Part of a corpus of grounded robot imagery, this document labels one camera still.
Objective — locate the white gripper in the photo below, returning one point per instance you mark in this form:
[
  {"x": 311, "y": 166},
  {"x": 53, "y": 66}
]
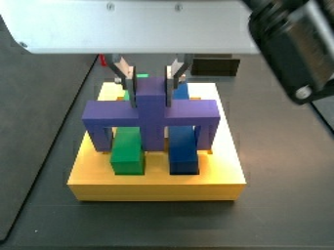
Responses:
[{"x": 132, "y": 26}]

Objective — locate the purple interlocking block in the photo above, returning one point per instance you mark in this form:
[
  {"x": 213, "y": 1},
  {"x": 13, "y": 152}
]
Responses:
[{"x": 152, "y": 116}]

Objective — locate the yellow slotted board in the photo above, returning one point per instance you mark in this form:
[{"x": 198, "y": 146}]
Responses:
[{"x": 220, "y": 180}]

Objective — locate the red interlocking block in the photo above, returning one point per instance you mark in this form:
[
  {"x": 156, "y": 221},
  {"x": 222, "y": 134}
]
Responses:
[{"x": 102, "y": 59}]

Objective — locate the blue bar block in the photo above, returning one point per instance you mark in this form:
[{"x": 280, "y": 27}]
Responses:
[{"x": 182, "y": 148}]

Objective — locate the green bar block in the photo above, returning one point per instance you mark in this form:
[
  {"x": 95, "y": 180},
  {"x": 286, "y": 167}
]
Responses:
[{"x": 128, "y": 155}]

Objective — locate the black angle bracket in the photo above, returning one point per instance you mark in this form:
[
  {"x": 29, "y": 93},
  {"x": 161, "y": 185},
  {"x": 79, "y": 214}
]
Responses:
[{"x": 214, "y": 65}]

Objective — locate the black gripper-mounted camera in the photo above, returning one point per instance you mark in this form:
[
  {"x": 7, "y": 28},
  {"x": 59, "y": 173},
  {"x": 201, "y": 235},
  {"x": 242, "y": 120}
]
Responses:
[{"x": 293, "y": 32}]

